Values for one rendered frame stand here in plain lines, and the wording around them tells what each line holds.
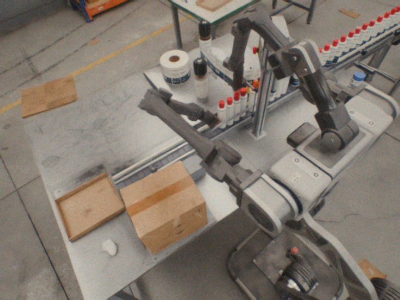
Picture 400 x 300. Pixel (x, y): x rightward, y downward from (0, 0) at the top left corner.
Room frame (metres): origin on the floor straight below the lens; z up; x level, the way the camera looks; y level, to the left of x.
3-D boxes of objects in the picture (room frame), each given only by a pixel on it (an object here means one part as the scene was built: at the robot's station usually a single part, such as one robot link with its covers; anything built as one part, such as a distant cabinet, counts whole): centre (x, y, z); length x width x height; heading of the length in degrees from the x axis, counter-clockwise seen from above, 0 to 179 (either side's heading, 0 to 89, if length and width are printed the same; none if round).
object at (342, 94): (0.65, -0.52, 1.45); 0.09 x 0.08 x 0.12; 125
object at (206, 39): (1.73, -0.13, 1.04); 0.09 x 0.09 x 0.29
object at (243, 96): (1.14, -0.29, 0.98); 0.05 x 0.05 x 0.20
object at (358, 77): (1.35, -1.12, 0.87); 0.07 x 0.07 x 0.07
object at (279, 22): (1.10, -0.40, 1.38); 0.17 x 0.10 x 0.19; 173
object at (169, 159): (1.12, -0.26, 0.86); 1.65 x 0.08 x 0.04; 118
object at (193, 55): (1.73, -0.13, 0.89); 0.31 x 0.31 x 0.01
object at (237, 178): (0.37, -0.11, 1.45); 0.09 x 0.08 x 0.12; 125
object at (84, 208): (0.65, 0.62, 0.85); 0.30 x 0.26 x 0.04; 118
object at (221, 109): (1.07, -0.15, 0.98); 0.05 x 0.05 x 0.20
